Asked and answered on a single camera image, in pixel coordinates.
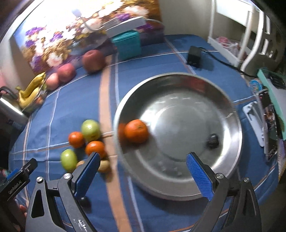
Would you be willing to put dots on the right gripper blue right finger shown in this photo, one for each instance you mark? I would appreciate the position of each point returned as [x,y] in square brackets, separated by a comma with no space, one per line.
[213,186]

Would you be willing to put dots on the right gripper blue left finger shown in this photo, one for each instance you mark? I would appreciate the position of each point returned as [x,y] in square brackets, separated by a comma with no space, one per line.
[73,186]

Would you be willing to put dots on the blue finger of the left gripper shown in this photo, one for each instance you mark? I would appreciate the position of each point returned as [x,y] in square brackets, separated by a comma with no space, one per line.
[30,166]

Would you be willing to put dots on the green apple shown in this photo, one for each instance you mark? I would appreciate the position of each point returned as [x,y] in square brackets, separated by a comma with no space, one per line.
[69,160]
[90,130]

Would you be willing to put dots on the orange tangerine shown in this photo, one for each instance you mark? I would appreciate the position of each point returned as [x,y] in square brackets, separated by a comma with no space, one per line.
[76,139]
[97,147]

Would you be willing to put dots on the orange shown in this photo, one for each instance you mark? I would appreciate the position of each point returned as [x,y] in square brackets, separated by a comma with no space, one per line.
[136,131]

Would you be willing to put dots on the steel thermos kettle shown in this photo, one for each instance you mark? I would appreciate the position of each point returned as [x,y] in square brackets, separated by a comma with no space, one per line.
[11,108]

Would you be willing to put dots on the yellow banana bunch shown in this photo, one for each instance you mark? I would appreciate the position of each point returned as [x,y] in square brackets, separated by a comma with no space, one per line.
[27,96]

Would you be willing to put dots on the black smartphone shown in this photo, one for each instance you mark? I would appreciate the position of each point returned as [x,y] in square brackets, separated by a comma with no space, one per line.
[267,132]

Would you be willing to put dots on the large steel bowl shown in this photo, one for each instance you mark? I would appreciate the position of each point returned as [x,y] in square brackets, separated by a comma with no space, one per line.
[184,113]

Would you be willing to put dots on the white phone stand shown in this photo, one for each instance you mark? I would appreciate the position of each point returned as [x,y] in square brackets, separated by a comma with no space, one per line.
[252,113]

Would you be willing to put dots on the pale red apple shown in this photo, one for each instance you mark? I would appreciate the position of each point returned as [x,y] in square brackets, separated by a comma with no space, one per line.
[52,82]

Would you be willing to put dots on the red apple middle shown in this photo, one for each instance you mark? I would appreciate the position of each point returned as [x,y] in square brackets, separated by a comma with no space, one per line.
[66,73]

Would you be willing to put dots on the round blue sticker lid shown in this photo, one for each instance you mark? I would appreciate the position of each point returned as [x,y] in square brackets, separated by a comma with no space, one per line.
[256,85]

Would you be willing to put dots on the teal book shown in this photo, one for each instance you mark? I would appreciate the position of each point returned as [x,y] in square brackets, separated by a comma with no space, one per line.
[277,95]

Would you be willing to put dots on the dark red apple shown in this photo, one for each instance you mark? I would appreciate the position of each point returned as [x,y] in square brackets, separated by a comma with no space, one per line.
[93,61]

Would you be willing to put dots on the black power adapter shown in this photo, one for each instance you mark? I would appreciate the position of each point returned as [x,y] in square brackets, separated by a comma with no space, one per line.
[194,56]

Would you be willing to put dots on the floral painting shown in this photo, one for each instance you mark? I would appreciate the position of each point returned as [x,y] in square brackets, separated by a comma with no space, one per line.
[51,35]

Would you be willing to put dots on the pink plastic bag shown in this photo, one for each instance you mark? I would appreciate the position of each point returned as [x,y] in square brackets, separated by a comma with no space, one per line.
[230,45]

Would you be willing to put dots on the teal plastic box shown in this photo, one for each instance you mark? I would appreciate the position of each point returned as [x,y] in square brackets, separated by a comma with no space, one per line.
[127,45]

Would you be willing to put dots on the white shelf rack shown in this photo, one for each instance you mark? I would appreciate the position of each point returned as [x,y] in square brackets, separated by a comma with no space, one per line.
[261,44]

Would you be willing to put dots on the white desk lamp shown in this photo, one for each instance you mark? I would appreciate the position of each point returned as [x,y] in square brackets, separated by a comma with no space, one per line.
[114,27]

